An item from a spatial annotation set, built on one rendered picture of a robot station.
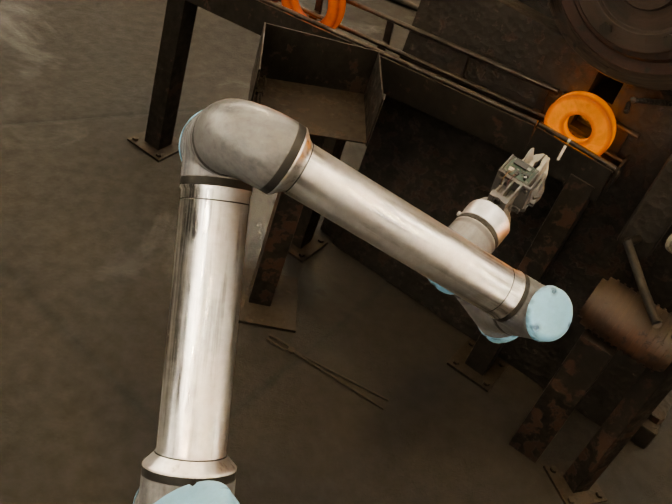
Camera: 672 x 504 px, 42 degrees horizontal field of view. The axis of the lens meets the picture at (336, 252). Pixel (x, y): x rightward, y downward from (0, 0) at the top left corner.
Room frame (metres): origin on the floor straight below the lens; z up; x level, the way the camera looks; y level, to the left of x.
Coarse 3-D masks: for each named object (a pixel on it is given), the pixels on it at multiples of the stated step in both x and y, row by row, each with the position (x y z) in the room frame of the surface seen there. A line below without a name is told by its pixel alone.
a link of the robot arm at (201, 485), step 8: (208, 480) 0.74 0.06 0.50; (184, 488) 0.73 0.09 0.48; (192, 488) 0.73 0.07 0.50; (200, 488) 0.72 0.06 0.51; (208, 488) 0.72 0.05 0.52; (216, 488) 0.72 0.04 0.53; (224, 488) 0.72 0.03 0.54; (168, 496) 0.71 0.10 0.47; (176, 496) 0.71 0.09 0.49; (184, 496) 0.71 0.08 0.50; (192, 496) 0.70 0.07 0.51; (200, 496) 0.70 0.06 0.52; (208, 496) 0.70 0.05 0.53; (216, 496) 0.70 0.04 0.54; (224, 496) 0.70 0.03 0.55; (232, 496) 0.71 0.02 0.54
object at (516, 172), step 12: (504, 168) 1.40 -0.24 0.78; (516, 168) 1.41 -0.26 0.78; (528, 168) 1.41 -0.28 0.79; (504, 180) 1.39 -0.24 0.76; (516, 180) 1.38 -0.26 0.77; (528, 180) 1.39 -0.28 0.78; (540, 180) 1.41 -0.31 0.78; (492, 192) 1.34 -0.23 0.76; (504, 192) 1.35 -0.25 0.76; (516, 192) 1.35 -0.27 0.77; (528, 192) 1.37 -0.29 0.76; (504, 204) 1.32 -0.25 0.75; (516, 204) 1.39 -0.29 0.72
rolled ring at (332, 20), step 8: (288, 0) 2.03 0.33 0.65; (296, 0) 2.04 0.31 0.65; (328, 0) 1.98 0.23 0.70; (336, 0) 1.97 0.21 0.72; (344, 0) 1.99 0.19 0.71; (296, 8) 2.03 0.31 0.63; (328, 8) 1.97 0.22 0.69; (336, 8) 1.96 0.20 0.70; (344, 8) 1.99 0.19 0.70; (328, 16) 1.97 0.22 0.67; (336, 16) 1.96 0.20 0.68; (312, 24) 1.99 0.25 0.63; (328, 24) 1.97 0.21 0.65; (336, 24) 1.98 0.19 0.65
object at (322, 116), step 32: (288, 32) 1.73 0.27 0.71; (256, 64) 1.64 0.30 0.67; (288, 64) 1.74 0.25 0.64; (320, 64) 1.75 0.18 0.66; (352, 64) 1.77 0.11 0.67; (288, 96) 1.68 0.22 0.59; (320, 96) 1.72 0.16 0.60; (352, 96) 1.76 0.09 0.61; (320, 128) 1.59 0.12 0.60; (352, 128) 1.63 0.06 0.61; (288, 224) 1.63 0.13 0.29; (256, 288) 1.63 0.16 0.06; (288, 288) 1.73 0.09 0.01; (256, 320) 1.57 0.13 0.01; (288, 320) 1.61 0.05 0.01
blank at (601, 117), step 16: (576, 96) 1.75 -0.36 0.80; (592, 96) 1.75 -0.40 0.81; (560, 112) 1.75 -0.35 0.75; (576, 112) 1.74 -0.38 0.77; (592, 112) 1.73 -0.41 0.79; (608, 112) 1.73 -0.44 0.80; (560, 128) 1.75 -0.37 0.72; (592, 128) 1.73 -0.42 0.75; (608, 128) 1.72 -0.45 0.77; (592, 144) 1.72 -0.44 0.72; (608, 144) 1.71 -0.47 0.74
